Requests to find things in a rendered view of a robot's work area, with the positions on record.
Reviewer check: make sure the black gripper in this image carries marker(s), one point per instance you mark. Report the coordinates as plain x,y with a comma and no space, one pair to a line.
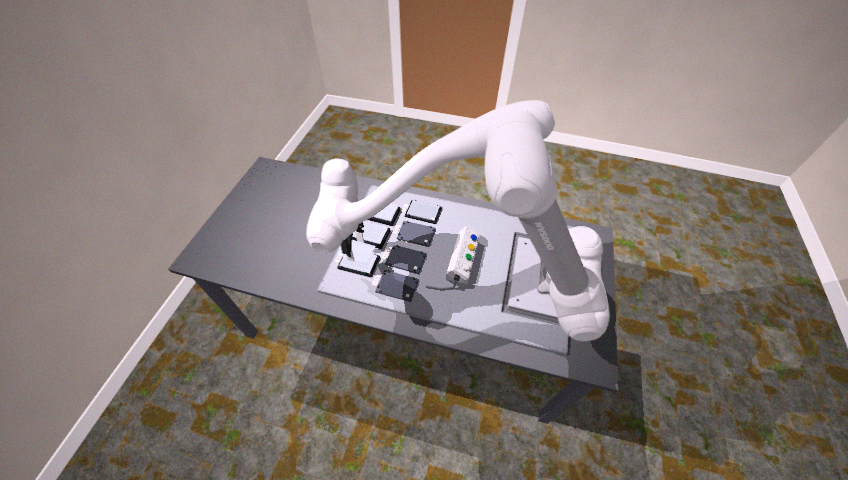
346,245

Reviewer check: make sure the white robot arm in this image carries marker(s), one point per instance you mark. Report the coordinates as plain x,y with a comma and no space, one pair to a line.
520,182

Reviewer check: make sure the white button panel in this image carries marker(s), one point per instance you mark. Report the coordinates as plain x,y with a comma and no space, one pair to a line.
461,263

